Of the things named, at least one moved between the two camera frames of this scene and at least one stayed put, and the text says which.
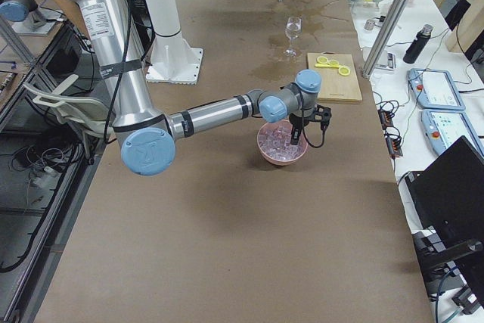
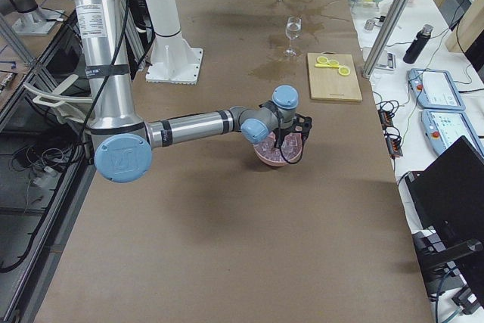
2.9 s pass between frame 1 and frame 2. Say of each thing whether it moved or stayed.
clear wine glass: stayed
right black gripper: moved
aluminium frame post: stayed
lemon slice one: stayed
